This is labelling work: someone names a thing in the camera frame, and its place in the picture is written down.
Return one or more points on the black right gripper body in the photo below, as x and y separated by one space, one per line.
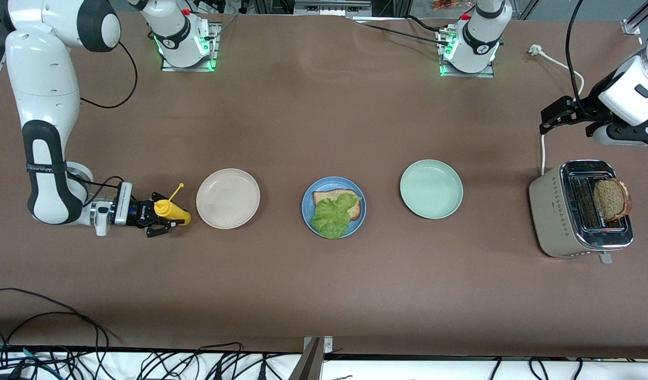
142 211

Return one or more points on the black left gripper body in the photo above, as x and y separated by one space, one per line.
581 112

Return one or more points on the yellow squeeze bottle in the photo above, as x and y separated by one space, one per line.
176 211

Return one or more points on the square toasted bread slice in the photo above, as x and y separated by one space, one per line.
329 196

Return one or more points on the green lettuce leaf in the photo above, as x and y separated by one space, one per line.
331 219

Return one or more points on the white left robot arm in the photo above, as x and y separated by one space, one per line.
479 42

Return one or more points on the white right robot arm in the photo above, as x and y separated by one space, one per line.
44 79

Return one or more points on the beige round plate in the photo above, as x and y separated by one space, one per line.
227 199

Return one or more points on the pale green round plate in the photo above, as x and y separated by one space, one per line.
431 190

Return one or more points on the blue round plate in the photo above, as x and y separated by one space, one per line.
308 211

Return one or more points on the rounded toasted bread slice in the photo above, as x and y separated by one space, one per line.
611 200

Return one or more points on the beige chrome toaster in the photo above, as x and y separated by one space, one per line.
553 211

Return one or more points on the orange packet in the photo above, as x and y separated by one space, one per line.
445 4

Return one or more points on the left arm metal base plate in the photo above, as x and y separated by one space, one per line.
466 74

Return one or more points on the aluminium frame strut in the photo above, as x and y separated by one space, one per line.
631 25

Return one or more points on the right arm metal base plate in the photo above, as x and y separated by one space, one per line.
189 69

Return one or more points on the metal table edge bracket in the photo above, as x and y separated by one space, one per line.
310 364

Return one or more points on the metal frame rail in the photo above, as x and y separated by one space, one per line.
331 8

